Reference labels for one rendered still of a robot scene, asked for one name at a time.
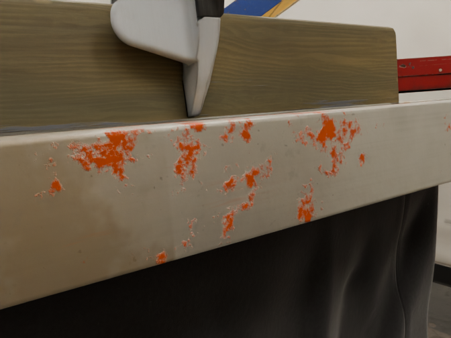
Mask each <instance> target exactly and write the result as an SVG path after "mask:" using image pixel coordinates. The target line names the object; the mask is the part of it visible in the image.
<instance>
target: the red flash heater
mask: <svg viewBox="0 0 451 338"><path fill-rule="evenodd" d="M397 72H398V88H399V93H417V92H427V91H445V90H451V56H434V57H423V58H403V59H397Z"/></svg>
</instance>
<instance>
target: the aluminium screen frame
mask: <svg viewBox="0 0 451 338"><path fill-rule="evenodd" d="M447 182H451V98H450V99H431V100H420V101H401V102H399V104H395V105H379V106H370V107H355V108H346V109H330V110H321V111H306V112H297V113H281V114H272V115H257V116H248V117H232V118H223V119H208V120H199V121H183V122H174V123H159V124H150V125H134V126H125V127H110V128H101V129H85V130H76V131H61V132H52V133H36V134H27V135H12V136H3V137H0V310H1V309H3V308H7V307H11V306H15V305H17V304H21V303H25V302H29V301H32V300H36V299H39V298H43V297H46V296H50V295H53V294H57V293H60V292H64V291H67V290H71V289H74V288H78V287H81V286H86V285H88V284H92V283H96V282H100V281H102V280H106V279H110V278H114V277H116V276H121V275H124V274H128V273H130V272H135V271H138V270H142V269H145V268H149V267H152V266H156V265H159V264H163V263H166V262H170V261H173V260H177V259H180V258H184V257H187V256H191V255H195V254H199V253H201V252H205V251H209V250H211V249H215V248H219V247H223V246H225V245H229V244H233V243H237V242H239V241H244V240H247V239H251V238H254V237H258V236H261V235H265V234H268V233H272V232H275V231H279V230H282V229H286V228H289V227H293V226H296V225H300V224H304V223H308V222H310V221H314V220H318V219H322V218H324V217H329V216H332V215H336V214H338V213H343V212H346V211H350V210H353V209H357V208H360V207H364V206H367V205H371V204H374V203H378V202H381V201H385V200H388V199H392V198H395V197H398V196H402V195H405V194H409V193H413V192H417V191H419V190H423V189H427V188H431V187H433V186H437V185H441V184H445V183H447Z"/></svg>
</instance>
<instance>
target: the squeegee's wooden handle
mask: <svg viewBox="0 0 451 338"><path fill-rule="evenodd" d="M112 5H113V4H107V3H92V2H83V1H67V0H0V133H11V132H20V131H37V130H46V129H62V128H72V127H88V126H97V125H114V124H123V123H139V122H149V121H166V120H174V119H191V118H200V117H217V116H226V115H243V114H252V113H268V112H277V111H294V110H303V109H320V108H329V107H345V106H355V105H371V104H380V103H390V104H392V105H395V104H399V88H398V72H397V43H396V33H395V30H394V29H393V28H391V27H384V26H375V25H359V24H351V23H335V22H326V21H311V20H302V19H286V18H277V17H262V16H253V15H238V14H229V13H224V14H223V15H222V16H221V17H220V19H221V21H220V32H219V42H218V47H217V53H216V57H215V62H214V65H213V71H212V75H211V80H210V84H209V88H208V90H207V94H206V97H205V100H204V103H203V107H202V110H201V112H200V114H199V115H198V116H194V117H187V110H186V105H185V96H184V91H183V63H182V62H178V61H176V60H172V59H170V58H166V57H164V56H159V55H157V54H153V53H151V52H147V51H145V50H141V49H138V48H135V47H132V46H129V45H127V44H125V43H123V42H122V41H121V40H120V39H119V38H118V37H117V36H116V34H115V32H114V31H113V28H112V26H111V16H110V11H111V7H112Z"/></svg>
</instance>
